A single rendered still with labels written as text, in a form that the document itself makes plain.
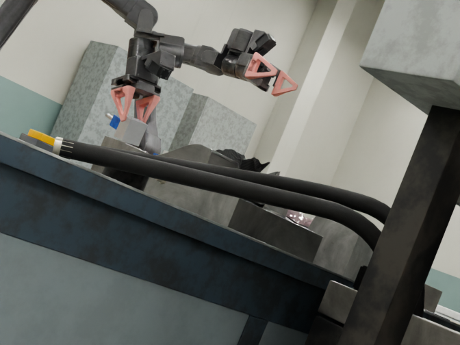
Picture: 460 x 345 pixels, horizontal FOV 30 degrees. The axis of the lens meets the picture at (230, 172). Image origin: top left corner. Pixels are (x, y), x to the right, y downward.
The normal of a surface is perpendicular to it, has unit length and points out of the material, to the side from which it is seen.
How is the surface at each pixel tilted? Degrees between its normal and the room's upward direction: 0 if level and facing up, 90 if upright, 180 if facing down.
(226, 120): 90
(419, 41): 90
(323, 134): 90
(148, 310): 90
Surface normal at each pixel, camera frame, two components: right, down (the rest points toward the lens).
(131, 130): 0.58, 0.36
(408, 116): -0.65, -0.32
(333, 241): -0.46, -0.25
